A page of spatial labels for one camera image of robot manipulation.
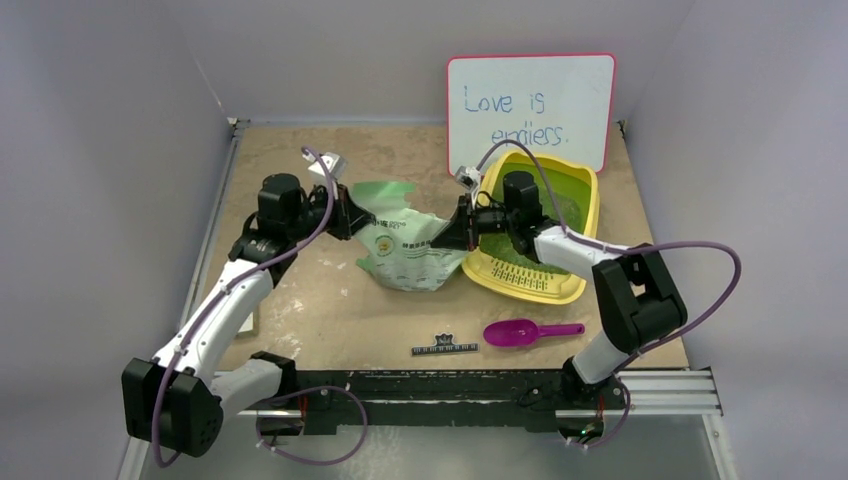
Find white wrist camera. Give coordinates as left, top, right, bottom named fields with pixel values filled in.
left=454, top=166, right=483, bottom=207
left=301, top=147, right=347, bottom=198

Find green cat litter bag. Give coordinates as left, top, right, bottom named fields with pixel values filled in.
left=351, top=181, right=468, bottom=292

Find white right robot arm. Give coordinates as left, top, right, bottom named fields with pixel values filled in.
left=430, top=167, right=688, bottom=407

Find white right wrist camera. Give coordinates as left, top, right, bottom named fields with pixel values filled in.
left=454, top=166, right=483, bottom=207

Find yellow sifting litter tray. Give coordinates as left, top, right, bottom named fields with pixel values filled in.
left=462, top=149, right=600, bottom=305

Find green cat litter granules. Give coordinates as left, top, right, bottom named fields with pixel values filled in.
left=479, top=192, right=585, bottom=275

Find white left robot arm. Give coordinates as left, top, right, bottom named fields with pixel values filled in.
left=121, top=174, right=375, bottom=468

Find pink framed whiteboard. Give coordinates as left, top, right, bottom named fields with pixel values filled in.
left=446, top=53, right=617, bottom=173

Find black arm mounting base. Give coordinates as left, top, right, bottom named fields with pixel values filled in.
left=252, top=351, right=625, bottom=439

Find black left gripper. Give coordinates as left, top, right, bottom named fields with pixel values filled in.
left=286, top=180, right=372, bottom=242

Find purple plastic litter scoop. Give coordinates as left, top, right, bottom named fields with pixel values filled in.
left=483, top=318, right=586, bottom=348

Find small white red card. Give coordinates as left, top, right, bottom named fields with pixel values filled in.
left=236, top=308, right=260, bottom=337

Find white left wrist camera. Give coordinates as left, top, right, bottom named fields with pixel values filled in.
left=301, top=147, right=347, bottom=198

